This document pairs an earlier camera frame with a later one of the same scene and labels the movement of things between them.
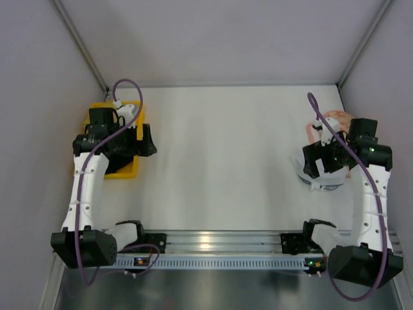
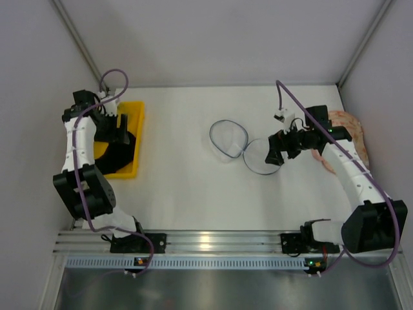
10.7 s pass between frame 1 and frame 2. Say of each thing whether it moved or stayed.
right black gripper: moved
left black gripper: moved
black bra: stayed
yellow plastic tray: stayed
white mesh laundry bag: moved
